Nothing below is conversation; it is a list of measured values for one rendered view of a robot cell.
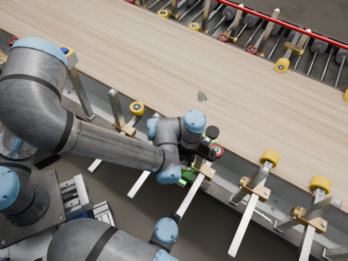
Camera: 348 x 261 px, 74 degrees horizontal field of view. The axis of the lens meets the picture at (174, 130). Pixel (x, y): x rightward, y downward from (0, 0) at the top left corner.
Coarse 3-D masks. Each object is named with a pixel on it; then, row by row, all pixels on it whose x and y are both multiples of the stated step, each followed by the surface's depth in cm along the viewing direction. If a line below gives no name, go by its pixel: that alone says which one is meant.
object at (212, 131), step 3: (210, 126) 99; (213, 126) 99; (207, 129) 98; (210, 129) 98; (213, 129) 98; (216, 129) 98; (207, 132) 97; (210, 132) 97; (213, 132) 98; (216, 132) 98; (210, 135) 97; (213, 135) 97; (216, 135) 97
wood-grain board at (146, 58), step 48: (0, 0) 178; (48, 0) 182; (96, 0) 186; (96, 48) 156; (144, 48) 159; (192, 48) 162; (144, 96) 136; (192, 96) 138; (240, 96) 141; (288, 96) 143; (336, 96) 146; (240, 144) 123; (288, 144) 124; (336, 144) 126; (336, 192) 112
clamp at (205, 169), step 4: (192, 164) 118; (204, 164) 119; (192, 168) 118; (196, 168) 117; (200, 168) 117; (204, 168) 117; (208, 168) 118; (196, 172) 119; (204, 172) 116; (208, 172) 116; (208, 176) 115; (212, 176) 115; (208, 180) 118
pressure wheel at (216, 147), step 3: (213, 144) 121; (216, 144) 121; (219, 144) 121; (210, 147) 120; (213, 147) 120; (216, 147) 121; (219, 147) 121; (222, 147) 120; (216, 150) 119; (219, 150) 120; (222, 150) 119; (216, 153) 119; (219, 153) 118; (222, 153) 118; (216, 156) 118; (219, 156) 118
